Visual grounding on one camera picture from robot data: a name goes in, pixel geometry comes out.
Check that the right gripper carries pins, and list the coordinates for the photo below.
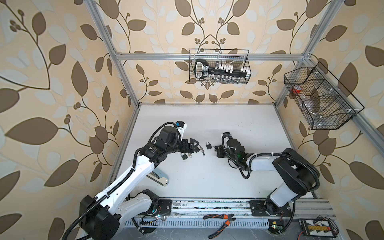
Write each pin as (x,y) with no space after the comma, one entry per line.
(219,150)

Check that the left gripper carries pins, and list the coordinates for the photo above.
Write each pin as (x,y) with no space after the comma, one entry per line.
(191,149)

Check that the black padlock with keys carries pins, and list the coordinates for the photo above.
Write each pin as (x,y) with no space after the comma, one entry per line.
(200,149)

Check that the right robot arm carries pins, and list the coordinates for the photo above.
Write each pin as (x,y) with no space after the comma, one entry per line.
(298,175)

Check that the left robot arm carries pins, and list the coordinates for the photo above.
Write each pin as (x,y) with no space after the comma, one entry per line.
(104,216)

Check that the black white tool in basket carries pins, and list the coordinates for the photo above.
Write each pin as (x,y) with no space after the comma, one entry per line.
(202,69)

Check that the red cap item in basket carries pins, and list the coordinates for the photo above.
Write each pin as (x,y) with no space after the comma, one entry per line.
(296,89)

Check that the black power board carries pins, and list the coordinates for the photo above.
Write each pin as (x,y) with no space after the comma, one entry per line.
(319,227)

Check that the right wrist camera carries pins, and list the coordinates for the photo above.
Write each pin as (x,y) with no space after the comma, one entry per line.
(227,135)

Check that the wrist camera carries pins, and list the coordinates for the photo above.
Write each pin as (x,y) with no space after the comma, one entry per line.
(227,135)
(181,126)

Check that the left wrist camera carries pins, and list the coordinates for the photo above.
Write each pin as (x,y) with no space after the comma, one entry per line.
(181,126)

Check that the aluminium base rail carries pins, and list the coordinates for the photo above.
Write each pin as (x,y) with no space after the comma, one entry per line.
(189,212)

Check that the back wire basket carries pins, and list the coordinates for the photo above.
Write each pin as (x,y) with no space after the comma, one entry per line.
(235,57)

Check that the wire basket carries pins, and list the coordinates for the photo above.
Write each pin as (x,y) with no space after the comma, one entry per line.
(325,102)
(235,57)

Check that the right wire basket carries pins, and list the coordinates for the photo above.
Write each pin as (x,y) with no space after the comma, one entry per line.
(325,102)

